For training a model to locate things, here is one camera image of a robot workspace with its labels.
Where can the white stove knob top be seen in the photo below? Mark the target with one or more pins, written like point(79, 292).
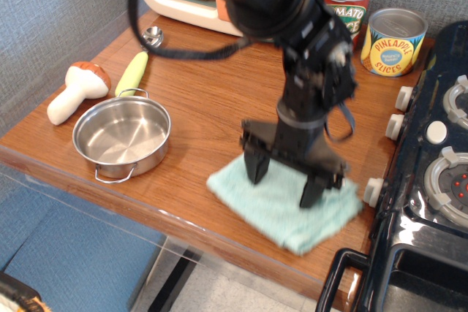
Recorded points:
point(403, 98)

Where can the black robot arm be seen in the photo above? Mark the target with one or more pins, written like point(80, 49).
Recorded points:
point(319, 76)

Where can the pineapple slices can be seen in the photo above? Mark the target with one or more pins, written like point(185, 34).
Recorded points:
point(393, 41)

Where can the light blue cloth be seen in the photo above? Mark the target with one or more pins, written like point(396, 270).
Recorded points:
point(272, 206)

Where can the white stove knob middle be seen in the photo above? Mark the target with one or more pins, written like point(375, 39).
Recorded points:
point(394, 126)

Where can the orange black object corner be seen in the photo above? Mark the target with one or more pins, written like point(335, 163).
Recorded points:
point(17, 296)

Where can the white stove knob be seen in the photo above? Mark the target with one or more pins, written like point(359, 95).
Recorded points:
point(394, 126)
point(403, 98)
point(372, 191)

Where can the plush mushroom toy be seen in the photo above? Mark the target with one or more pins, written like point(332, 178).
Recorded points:
point(83, 80)

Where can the stainless steel pan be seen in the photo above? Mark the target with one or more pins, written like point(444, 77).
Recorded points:
point(123, 137)

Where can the white stove knob bottom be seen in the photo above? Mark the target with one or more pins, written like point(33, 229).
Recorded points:
point(372, 191)

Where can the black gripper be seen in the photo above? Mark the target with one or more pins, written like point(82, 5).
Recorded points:
point(297, 141)

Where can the scoop with yellow handle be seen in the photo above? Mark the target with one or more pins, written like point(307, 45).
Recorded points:
point(134, 72)

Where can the black toy stove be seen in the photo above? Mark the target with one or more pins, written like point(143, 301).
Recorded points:
point(418, 255)

